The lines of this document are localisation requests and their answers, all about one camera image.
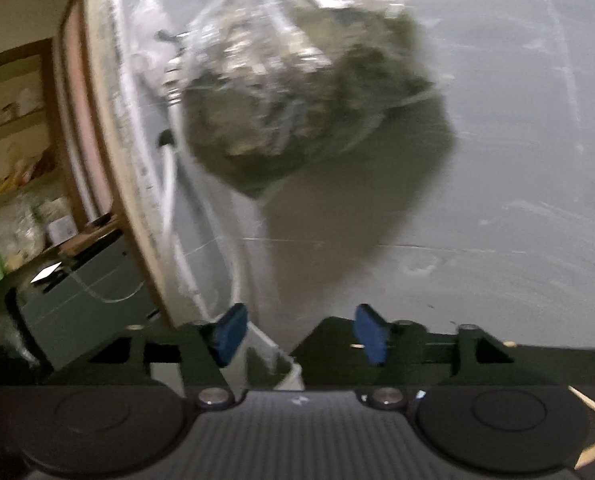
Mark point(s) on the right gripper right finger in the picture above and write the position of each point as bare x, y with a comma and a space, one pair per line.
397, 350

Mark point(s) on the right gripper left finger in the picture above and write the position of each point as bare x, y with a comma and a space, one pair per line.
217, 344

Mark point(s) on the white perforated utensil basket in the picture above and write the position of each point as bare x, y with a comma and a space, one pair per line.
259, 364

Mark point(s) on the plastic bag of leaves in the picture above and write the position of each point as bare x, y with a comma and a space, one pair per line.
273, 86

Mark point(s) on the white plastic bag on tap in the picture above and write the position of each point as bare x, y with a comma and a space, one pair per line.
147, 54

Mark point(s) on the metal wall tap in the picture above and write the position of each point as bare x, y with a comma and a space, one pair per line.
176, 50

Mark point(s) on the brown wooden door frame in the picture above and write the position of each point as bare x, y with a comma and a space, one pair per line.
103, 154

